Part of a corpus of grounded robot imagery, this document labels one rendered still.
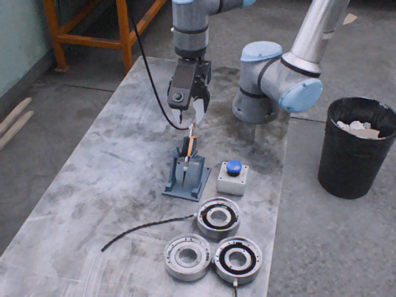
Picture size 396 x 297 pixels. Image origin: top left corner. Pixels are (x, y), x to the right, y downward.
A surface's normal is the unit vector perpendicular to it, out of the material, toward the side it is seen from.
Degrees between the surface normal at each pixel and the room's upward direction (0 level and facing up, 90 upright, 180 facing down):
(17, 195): 0
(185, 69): 32
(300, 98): 97
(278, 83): 69
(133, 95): 0
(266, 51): 7
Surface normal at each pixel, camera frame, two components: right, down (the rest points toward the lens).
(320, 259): 0.00, -0.76
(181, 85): -0.11, -0.30
